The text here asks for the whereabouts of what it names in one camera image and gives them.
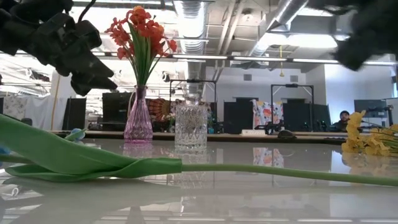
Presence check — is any small background flower bouquet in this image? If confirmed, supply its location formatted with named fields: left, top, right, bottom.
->
left=161, top=111, right=177, bottom=133

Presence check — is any white hanging cloth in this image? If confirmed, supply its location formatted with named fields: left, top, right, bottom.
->
left=0, top=95, right=52, bottom=130

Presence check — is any smooth silver ventilation duct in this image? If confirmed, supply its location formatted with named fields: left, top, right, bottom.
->
left=248, top=0, right=309, bottom=58

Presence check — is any yellow hanging cable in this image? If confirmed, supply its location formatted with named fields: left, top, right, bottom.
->
left=51, top=82, right=60, bottom=130

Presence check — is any floral patterned cloth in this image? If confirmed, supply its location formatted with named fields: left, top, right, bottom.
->
left=252, top=99, right=284, bottom=128

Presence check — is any dark desktop monitor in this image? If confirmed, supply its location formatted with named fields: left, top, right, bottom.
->
left=354, top=99, right=388, bottom=118

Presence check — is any orange artificial tulip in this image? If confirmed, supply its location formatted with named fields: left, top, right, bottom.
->
left=126, top=5, right=153, bottom=88

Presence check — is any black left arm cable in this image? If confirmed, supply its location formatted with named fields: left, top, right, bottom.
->
left=77, top=0, right=98, bottom=23

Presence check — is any yellow artificial flower bunch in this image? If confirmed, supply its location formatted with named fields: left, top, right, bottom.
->
left=341, top=109, right=398, bottom=157

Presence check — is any black dome-shaped object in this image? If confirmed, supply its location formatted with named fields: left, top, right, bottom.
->
left=277, top=129, right=298, bottom=139

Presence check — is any black partition panel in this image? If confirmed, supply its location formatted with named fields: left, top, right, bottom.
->
left=282, top=102, right=332, bottom=131
left=223, top=98, right=254, bottom=134
left=62, top=98, right=87, bottom=131

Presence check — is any orange mandala tapestry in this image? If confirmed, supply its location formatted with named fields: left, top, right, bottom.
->
left=146, top=98, right=172, bottom=131

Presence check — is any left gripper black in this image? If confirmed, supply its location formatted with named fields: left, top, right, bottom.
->
left=27, top=13, right=119, bottom=97

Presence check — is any yellow hanging tag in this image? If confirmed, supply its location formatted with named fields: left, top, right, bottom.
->
left=279, top=45, right=285, bottom=78

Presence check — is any long ceiling light strip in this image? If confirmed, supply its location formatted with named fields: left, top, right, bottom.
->
left=172, top=54, right=229, bottom=60
left=362, top=60, right=398, bottom=67
left=233, top=55, right=289, bottom=62
left=292, top=58, right=340, bottom=65

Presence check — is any white monitor back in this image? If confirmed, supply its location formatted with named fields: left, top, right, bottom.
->
left=385, top=98, right=398, bottom=125

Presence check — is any white flat box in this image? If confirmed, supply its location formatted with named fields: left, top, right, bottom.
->
left=241, top=129, right=267, bottom=137

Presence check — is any ribbed silver ventilation duct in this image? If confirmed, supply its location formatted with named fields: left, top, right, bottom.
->
left=173, top=0, right=212, bottom=94

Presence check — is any person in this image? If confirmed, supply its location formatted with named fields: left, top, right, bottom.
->
left=331, top=110, right=352, bottom=133

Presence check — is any green stem with leaf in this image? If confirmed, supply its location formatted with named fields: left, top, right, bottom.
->
left=0, top=114, right=398, bottom=187

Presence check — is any clear cut glass vase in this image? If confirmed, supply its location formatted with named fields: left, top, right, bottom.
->
left=174, top=93, right=208, bottom=150

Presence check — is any beige wooden desk top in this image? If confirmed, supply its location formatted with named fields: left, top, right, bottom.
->
left=51, top=129, right=398, bottom=141

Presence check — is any white pillar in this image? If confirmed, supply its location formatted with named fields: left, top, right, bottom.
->
left=51, top=70, right=78, bottom=130

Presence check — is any pink ribbed glass vase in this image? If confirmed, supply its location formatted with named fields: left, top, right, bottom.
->
left=123, top=85, right=154, bottom=144

